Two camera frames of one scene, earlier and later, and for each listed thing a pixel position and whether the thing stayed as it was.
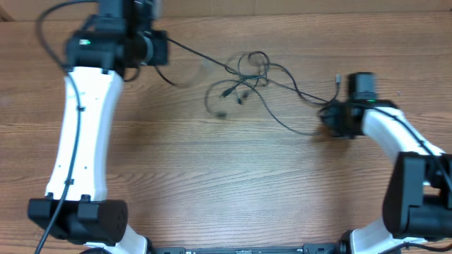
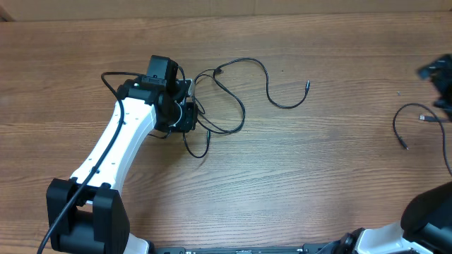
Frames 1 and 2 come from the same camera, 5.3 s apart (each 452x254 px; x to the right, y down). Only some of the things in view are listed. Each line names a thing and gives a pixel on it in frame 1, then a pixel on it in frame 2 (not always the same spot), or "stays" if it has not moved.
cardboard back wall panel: (34, 10) stays
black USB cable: (258, 91) to (440, 121)
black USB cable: (301, 96) to (267, 82)
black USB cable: (259, 78) to (217, 73)
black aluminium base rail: (309, 248) stays
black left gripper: (159, 56) to (189, 123)
